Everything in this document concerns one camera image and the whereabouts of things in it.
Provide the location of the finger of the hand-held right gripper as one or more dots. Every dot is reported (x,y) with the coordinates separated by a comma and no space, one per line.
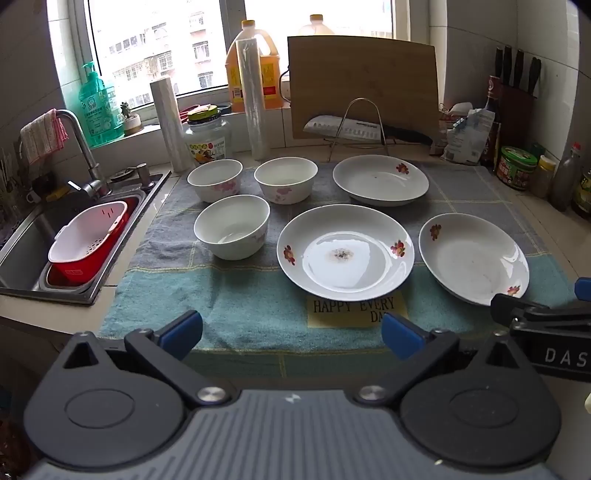
(508,309)
(584,288)

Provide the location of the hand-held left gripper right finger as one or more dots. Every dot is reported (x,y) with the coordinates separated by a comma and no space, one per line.
(401,337)

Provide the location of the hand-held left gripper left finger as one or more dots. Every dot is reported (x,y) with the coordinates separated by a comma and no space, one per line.
(182,330)

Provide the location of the white floral plate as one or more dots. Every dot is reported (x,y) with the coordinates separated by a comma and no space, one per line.
(346,254)
(475,263)
(381,180)

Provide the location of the white floral bowl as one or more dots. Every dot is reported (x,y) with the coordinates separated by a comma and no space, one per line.
(231,226)
(214,177)
(286,177)

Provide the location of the grey and teal towel mat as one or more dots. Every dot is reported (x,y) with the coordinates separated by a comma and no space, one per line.
(231,300)

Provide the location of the dark glass bottle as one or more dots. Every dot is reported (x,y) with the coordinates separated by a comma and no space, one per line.
(582,194)

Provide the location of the red capped bottle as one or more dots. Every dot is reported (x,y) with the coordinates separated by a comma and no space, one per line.
(567,180)

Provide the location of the small yellow lidded jar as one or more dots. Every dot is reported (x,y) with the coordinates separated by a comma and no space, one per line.
(544,177)

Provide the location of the white colander basket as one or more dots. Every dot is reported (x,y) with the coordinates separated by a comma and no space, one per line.
(87,230)

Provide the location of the green lidded jar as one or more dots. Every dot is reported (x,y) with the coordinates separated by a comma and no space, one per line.
(516,168)

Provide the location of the steel soap dispenser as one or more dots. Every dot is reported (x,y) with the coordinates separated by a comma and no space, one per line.
(144,175)

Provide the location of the metal sink drain cover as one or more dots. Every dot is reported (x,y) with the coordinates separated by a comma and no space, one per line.
(123,174)

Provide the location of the white bag with blue print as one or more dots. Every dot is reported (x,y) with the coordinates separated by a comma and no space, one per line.
(466,138)

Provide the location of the stainless steel sink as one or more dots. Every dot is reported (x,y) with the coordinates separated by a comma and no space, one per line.
(23,249)

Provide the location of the dark knife block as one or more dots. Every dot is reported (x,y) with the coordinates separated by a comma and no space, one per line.
(519,120)

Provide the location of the dark sauce bottle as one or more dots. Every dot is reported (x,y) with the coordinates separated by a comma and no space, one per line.
(491,115)

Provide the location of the metal kitchen faucet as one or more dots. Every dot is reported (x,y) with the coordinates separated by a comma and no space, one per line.
(87,152)

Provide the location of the white bag with red label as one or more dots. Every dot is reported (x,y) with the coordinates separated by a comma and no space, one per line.
(459,110)

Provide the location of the plastic wrap roll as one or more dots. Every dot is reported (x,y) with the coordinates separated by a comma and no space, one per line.
(253,101)
(171,124)

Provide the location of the small potted plant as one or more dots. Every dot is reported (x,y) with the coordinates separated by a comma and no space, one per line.
(131,122)

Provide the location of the green detergent bottle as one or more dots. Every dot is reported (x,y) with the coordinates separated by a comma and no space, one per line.
(94,110)

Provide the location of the pink and white dishcloth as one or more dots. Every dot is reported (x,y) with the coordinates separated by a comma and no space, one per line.
(41,136)

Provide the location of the wooden cutting board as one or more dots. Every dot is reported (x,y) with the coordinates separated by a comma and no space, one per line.
(360,74)

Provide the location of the orange cooking oil bottle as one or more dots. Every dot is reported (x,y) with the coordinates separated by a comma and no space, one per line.
(316,25)
(274,78)

